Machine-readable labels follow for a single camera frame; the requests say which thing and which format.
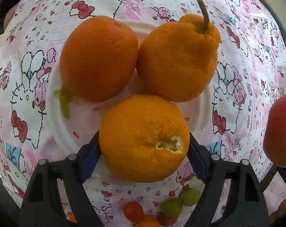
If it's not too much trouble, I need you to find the orange with torn peel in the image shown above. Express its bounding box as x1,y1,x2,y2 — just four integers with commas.
99,95,190,183

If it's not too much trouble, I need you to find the red apple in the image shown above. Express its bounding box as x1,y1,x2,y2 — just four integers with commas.
263,94,286,168

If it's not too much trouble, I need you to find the small mandarin orange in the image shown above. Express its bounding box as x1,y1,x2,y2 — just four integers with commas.
135,215,160,227

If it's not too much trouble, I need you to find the red cherry tomato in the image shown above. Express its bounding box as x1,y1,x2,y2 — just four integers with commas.
123,201,144,222
156,212,178,226

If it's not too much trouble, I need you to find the green grape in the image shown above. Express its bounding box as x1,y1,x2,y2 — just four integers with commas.
179,189,200,207
160,198,183,217

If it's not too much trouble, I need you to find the large round orange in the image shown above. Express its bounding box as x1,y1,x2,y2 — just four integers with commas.
59,16,139,103

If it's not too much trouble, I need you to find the pink strawberry pattern bowl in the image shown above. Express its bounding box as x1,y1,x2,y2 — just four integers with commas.
45,19,213,178

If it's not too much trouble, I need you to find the pink cartoon print bedsheet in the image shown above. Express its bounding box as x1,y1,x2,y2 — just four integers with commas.
0,0,286,226

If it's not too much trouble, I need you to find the bumpy orange with stem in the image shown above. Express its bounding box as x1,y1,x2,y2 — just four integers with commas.
136,0,221,103

